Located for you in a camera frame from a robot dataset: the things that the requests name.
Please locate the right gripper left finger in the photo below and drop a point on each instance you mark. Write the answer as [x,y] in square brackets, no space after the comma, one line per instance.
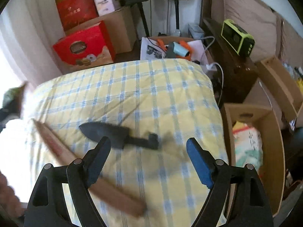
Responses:
[81,176]

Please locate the painted folding paper fan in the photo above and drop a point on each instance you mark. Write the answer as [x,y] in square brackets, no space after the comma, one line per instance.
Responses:
[248,145]

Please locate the brown sofa cushion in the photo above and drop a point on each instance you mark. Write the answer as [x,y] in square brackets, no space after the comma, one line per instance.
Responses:
[254,17]

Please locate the red gift bag upper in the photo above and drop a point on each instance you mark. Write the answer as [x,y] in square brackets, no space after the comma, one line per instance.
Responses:
[75,12]

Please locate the green pea snack packet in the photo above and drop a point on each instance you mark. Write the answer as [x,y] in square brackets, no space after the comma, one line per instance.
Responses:
[13,99]

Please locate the pink small box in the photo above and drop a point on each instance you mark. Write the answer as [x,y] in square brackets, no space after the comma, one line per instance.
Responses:
[106,6]

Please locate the large open cardboard box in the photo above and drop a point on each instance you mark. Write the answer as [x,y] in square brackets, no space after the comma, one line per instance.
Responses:
[272,172]

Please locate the red gift box lower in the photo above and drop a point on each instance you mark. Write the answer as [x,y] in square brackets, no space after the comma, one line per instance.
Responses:
[88,48]

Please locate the brown cardboard box by wall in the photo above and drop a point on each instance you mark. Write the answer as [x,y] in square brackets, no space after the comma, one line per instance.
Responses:
[120,26]

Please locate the person left hand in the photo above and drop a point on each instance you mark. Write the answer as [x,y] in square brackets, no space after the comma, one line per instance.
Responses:
[9,201]

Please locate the shallow cardboard tray on sofa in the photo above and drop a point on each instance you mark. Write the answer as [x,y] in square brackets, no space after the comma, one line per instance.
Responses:
[282,86]

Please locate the brown sofa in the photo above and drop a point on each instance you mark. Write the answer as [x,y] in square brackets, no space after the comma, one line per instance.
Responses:
[241,81]

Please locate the black small hand shovel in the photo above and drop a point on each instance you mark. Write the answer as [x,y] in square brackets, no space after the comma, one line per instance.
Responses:
[119,136]

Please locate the wooden folding fan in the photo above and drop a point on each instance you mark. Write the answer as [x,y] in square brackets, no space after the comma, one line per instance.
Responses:
[102,189]

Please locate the yellow checkered tablecloth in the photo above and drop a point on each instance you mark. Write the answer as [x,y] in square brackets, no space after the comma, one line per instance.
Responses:
[172,98]

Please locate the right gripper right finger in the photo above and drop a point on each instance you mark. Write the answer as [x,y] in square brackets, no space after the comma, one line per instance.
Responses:
[216,175]

